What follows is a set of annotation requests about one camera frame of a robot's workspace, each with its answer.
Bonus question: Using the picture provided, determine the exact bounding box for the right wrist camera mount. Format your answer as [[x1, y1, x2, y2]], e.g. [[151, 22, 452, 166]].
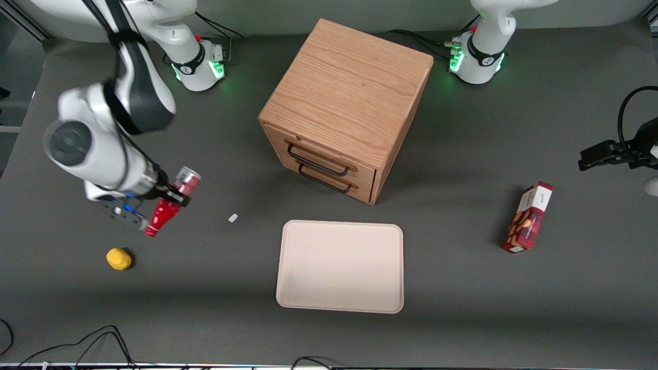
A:
[[84, 180, 151, 232]]

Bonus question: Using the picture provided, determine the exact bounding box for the short black floor cable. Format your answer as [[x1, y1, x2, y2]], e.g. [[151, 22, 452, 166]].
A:
[[290, 356, 335, 370]]

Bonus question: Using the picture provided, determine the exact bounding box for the black arm base cable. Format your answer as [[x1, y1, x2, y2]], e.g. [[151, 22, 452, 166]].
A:
[[194, 11, 244, 63], [386, 14, 481, 60]]

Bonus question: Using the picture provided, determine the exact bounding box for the beige plastic tray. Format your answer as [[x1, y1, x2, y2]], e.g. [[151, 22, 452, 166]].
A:
[[276, 220, 405, 315]]

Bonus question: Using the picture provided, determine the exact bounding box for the black metal drawer handle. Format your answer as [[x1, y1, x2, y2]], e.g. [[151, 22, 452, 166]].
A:
[[298, 163, 354, 194], [287, 142, 351, 177]]

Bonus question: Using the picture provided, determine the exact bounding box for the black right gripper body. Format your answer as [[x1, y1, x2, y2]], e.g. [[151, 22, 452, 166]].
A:
[[147, 170, 174, 202]]

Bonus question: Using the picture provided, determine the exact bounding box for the black left arm base cable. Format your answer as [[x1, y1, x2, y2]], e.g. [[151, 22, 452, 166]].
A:
[[386, 14, 481, 60]]

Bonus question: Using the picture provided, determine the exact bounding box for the black edge cable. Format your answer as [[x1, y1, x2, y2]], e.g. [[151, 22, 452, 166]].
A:
[[0, 319, 14, 357]]

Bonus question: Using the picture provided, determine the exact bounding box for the wooden drawer front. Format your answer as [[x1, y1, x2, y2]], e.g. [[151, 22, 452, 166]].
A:
[[282, 154, 377, 203], [269, 125, 379, 179]]

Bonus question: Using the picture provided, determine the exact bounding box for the red cookie box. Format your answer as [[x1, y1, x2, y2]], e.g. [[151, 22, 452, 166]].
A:
[[502, 181, 554, 254]]

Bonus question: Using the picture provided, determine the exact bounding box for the black right arm base cable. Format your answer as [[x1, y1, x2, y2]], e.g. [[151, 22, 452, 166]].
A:
[[194, 11, 244, 63]]

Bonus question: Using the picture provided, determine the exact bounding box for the black looped gripper cable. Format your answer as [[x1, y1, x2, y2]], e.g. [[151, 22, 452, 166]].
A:
[[617, 86, 658, 151]]

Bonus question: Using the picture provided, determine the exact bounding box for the wooden drawer cabinet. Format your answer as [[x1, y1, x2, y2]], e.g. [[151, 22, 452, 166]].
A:
[[258, 18, 434, 206]]

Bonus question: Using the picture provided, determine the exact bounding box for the long black floor cable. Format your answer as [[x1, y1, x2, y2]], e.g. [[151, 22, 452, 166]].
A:
[[14, 325, 142, 369]]

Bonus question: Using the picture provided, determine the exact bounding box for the yellow lemon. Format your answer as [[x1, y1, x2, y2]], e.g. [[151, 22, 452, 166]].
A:
[[106, 248, 133, 271]]

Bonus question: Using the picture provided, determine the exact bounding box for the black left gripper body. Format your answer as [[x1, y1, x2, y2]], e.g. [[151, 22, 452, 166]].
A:
[[624, 117, 658, 171]]

